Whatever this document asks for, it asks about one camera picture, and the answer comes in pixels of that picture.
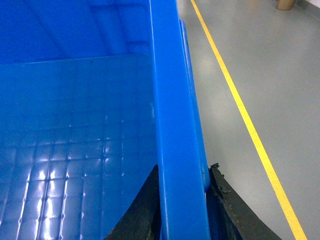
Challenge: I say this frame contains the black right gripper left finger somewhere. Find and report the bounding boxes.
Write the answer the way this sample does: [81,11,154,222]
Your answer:
[105,165,161,240]

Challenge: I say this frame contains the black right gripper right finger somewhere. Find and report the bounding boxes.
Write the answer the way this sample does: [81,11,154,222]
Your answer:
[206,163,280,240]

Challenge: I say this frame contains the blue plastic crate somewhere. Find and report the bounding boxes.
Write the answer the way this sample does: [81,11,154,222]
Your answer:
[0,0,211,240]

